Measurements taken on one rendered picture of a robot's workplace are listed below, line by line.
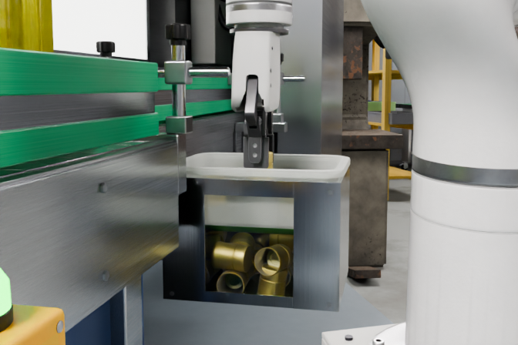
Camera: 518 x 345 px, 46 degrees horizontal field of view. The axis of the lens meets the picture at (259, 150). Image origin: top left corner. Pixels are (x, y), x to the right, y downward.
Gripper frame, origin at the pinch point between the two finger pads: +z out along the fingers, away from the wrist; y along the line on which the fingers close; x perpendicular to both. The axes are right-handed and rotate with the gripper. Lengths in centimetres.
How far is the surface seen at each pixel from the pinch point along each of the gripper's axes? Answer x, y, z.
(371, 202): 19, -288, 61
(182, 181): -7.3, 10.2, 2.6
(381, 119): 31, -526, 24
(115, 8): -33, -34, -23
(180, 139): -7.3, 10.5, -2.3
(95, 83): -9.8, 27.4, -8.6
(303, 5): -2, -74, -28
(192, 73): -6.0, 10.1, -9.8
